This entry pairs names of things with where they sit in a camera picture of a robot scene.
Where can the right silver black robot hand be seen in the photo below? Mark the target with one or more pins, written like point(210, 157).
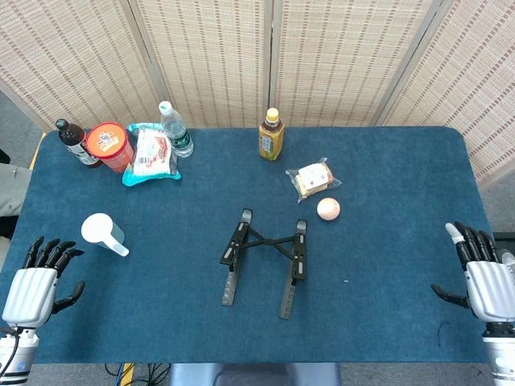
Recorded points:
point(489, 289)

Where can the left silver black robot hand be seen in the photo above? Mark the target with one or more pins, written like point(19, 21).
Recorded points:
point(30, 293)

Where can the black folding stand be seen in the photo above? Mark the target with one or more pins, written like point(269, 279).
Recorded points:
point(297, 261)

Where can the grey white sneaker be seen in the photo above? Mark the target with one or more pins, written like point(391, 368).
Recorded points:
point(510, 258)

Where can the white measuring scoop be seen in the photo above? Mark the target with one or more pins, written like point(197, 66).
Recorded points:
point(96, 229)

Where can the grey trousered person leg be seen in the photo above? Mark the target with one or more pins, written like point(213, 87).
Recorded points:
point(12, 189)

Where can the blue felt table mat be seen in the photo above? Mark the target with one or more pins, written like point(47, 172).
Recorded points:
point(382, 249)

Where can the dark sauce glass bottle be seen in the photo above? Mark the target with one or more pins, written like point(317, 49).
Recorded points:
point(74, 138)

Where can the red instant noodle cup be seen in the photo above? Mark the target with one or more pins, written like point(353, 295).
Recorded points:
point(108, 140)

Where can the pink peach ball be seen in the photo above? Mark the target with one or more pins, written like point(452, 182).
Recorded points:
point(328, 209)

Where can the teal white snack bag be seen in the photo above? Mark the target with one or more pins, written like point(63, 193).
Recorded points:
point(151, 158)

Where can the plastic-wrapped sandwich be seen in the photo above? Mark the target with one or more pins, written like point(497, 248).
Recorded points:
point(314, 179)

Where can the clear green-label water bottle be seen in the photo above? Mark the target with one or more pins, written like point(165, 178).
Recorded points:
point(177, 134)

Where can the blue rounded base panel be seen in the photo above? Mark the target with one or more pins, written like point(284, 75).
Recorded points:
point(257, 376)

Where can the yellow tea drink bottle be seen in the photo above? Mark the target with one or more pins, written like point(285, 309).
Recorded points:
point(270, 138)

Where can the woven bamboo folding screen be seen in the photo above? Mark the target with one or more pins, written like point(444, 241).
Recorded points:
point(209, 60)

